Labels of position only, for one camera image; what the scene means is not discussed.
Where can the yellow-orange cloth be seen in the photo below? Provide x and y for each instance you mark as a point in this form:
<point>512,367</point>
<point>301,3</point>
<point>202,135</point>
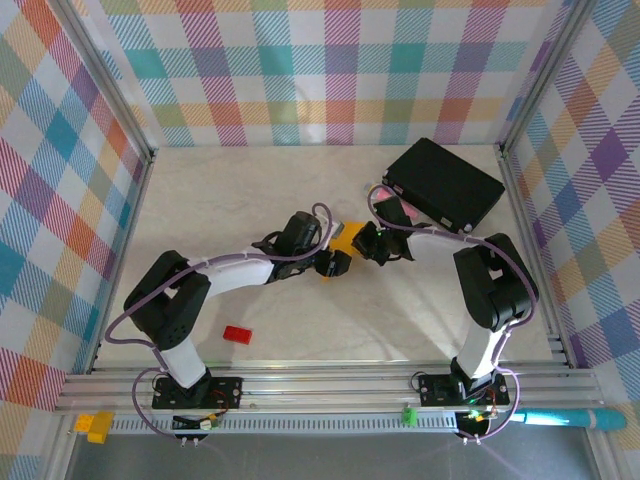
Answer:
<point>345,237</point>

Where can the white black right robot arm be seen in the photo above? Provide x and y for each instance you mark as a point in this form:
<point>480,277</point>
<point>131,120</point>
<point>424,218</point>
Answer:
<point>495,290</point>

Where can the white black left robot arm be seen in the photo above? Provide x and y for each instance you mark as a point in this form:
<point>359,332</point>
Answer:
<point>175,305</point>

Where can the pink toy microphone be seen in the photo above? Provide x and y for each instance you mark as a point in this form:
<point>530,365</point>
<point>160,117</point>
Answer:
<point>412,212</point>

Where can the black hard case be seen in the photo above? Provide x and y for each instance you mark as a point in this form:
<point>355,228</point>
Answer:
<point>440,185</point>

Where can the red toy brick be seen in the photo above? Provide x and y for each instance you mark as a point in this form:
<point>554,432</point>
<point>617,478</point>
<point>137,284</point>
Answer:
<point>238,334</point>

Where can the green plug connector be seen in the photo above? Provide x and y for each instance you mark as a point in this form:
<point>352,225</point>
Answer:
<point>410,416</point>

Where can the small circuit board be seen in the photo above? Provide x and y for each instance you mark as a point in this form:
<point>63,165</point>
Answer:
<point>477,415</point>
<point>205,424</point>

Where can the teal marker pen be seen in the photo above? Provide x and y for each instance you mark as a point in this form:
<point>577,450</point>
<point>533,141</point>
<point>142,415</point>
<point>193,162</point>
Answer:
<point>565,419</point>

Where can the yellow toy brick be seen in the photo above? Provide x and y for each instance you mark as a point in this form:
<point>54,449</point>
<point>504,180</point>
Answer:
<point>95,425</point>

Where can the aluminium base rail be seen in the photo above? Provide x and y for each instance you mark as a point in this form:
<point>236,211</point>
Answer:
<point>325,390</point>

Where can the aluminium frame post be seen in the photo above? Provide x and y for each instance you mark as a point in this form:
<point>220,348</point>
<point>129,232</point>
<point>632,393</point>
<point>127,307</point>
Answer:
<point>545,75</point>
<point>105,80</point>

